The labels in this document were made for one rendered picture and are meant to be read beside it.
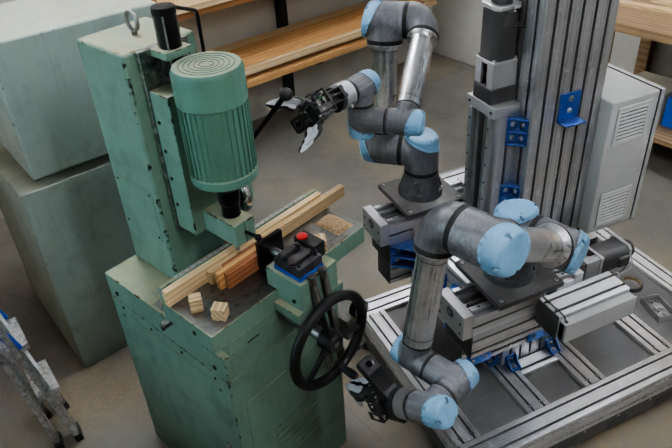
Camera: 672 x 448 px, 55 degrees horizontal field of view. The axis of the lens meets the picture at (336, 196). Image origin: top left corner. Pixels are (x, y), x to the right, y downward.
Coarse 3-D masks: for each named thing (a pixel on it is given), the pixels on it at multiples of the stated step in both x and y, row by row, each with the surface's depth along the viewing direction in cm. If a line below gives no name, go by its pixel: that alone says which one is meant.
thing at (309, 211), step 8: (328, 192) 208; (336, 192) 208; (320, 200) 204; (328, 200) 207; (336, 200) 210; (304, 208) 201; (312, 208) 202; (320, 208) 205; (296, 216) 197; (304, 216) 200; (312, 216) 203; (280, 224) 194; (288, 224) 195; (296, 224) 198; (288, 232) 197; (240, 248) 185; (216, 264) 180; (208, 272) 177; (208, 280) 179
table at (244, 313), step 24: (288, 240) 194; (336, 240) 193; (360, 240) 200; (216, 288) 178; (240, 288) 177; (264, 288) 177; (336, 288) 180; (168, 312) 174; (240, 312) 169; (264, 312) 175; (288, 312) 173; (192, 336) 170; (216, 336) 163
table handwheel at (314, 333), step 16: (320, 304) 162; (288, 320) 178; (304, 320) 176; (320, 320) 165; (304, 336) 160; (320, 336) 170; (336, 336) 169; (352, 336) 182; (320, 352) 171; (352, 352) 181; (336, 368) 179; (304, 384) 167; (320, 384) 173
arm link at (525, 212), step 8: (512, 200) 181; (520, 200) 180; (528, 200) 179; (496, 208) 179; (504, 208) 177; (512, 208) 177; (520, 208) 176; (528, 208) 176; (536, 208) 175; (504, 216) 175; (512, 216) 173; (520, 216) 173; (528, 216) 173; (536, 216) 174; (544, 216) 176; (520, 224) 173; (528, 224) 173
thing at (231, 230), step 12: (216, 204) 182; (204, 216) 180; (216, 216) 177; (240, 216) 176; (252, 216) 176; (216, 228) 179; (228, 228) 174; (240, 228) 174; (252, 228) 177; (228, 240) 177; (240, 240) 175
